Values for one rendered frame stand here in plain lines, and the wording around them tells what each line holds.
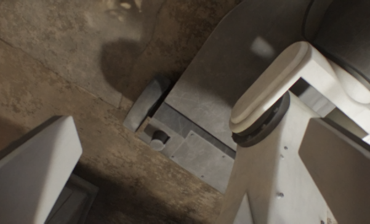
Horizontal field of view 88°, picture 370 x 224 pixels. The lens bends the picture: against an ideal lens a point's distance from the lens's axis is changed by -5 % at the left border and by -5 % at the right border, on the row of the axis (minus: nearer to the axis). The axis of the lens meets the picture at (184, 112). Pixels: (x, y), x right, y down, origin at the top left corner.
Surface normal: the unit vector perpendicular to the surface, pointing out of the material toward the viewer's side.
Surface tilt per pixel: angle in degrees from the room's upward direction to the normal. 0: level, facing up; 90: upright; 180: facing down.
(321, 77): 0
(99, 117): 0
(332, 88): 23
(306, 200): 66
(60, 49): 0
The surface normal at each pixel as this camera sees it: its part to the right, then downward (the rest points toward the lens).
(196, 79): -0.18, 0.43
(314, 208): 0.44, -0.47
